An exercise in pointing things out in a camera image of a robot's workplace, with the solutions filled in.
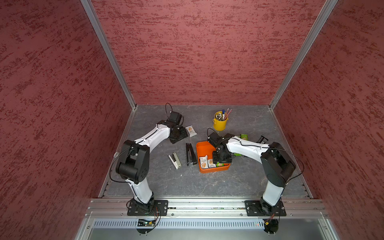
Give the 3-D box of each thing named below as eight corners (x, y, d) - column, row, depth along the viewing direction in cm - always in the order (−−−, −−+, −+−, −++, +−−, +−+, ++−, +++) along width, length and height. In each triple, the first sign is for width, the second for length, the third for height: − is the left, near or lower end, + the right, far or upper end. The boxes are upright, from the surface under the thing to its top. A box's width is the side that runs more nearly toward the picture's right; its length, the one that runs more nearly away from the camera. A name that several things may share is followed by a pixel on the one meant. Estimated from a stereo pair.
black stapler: (187, 165, 90) (187, 164, 88) (184, 145, 99) (184, 143, 98) (197, 164, 91) (197, 162, 89) (194, 143, 100) (194, 142, 98)
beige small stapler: (176, 170, 88) (176, 168, 86) (169, 156, 94) (168, 155, 92) (182, 166, 90) (182, 165, 88) (175, 153, 95) (174, 151, 94)
